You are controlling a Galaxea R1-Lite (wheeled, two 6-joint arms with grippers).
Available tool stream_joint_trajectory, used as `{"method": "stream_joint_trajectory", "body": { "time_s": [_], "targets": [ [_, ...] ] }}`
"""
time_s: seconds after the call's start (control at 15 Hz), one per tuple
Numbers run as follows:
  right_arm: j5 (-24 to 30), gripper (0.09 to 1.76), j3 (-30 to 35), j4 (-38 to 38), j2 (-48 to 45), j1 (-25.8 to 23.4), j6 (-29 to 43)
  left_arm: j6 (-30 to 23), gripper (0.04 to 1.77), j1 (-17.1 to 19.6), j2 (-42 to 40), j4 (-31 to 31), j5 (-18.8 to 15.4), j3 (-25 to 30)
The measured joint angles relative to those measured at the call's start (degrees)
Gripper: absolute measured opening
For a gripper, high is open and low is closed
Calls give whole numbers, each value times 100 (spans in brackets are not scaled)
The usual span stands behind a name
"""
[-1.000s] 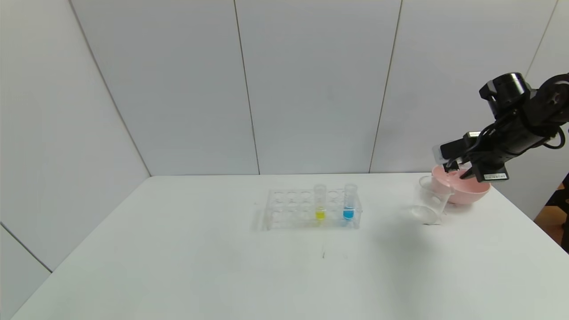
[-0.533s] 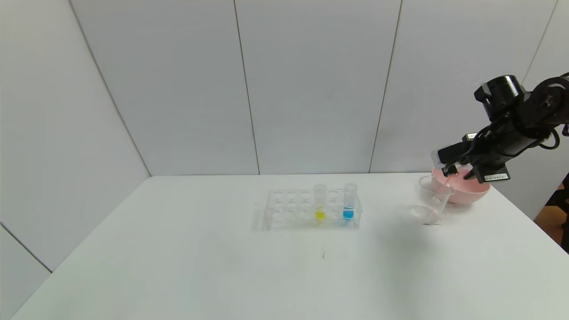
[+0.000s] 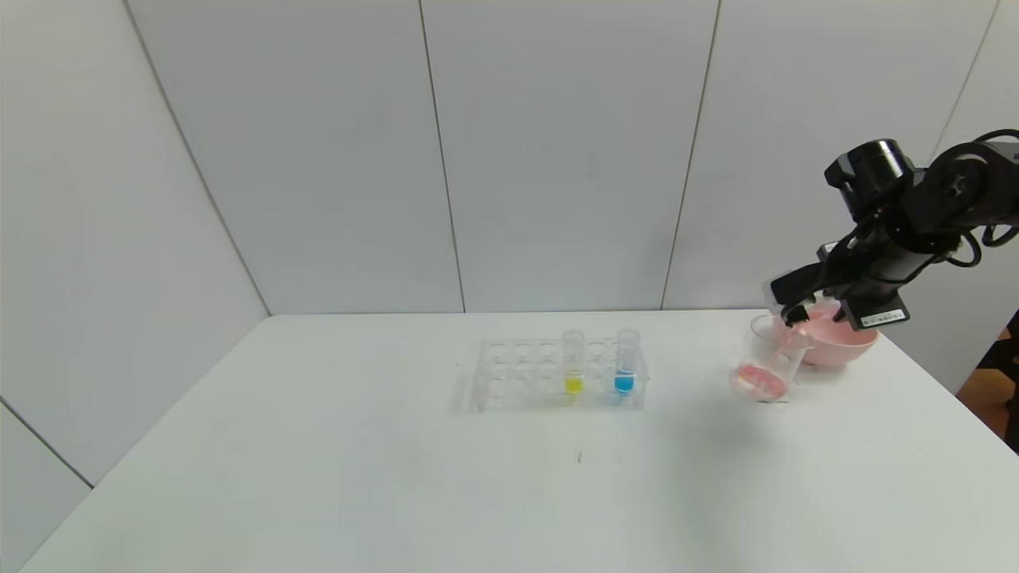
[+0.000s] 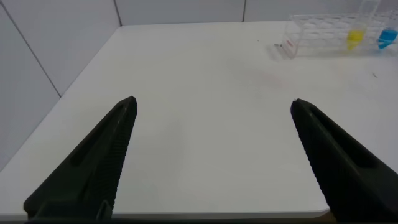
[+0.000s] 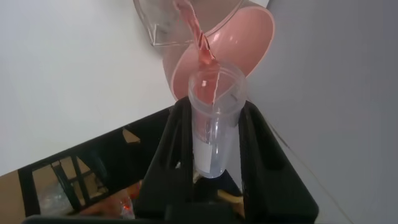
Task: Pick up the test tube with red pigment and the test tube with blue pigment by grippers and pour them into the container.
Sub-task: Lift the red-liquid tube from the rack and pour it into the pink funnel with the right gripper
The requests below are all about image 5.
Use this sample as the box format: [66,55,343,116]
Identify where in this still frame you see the test tube with red pigment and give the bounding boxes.
[188,60,249,180]

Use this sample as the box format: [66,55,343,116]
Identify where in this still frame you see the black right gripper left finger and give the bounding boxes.
[135,96,195,218]

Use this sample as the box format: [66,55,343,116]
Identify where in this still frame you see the clear glass beaker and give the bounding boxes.
[133,0,246,47]

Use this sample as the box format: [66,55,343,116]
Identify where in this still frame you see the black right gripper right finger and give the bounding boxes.
[238,99,320,224]

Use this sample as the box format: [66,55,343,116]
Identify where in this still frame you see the pink bowl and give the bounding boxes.
[161,0,276,101]

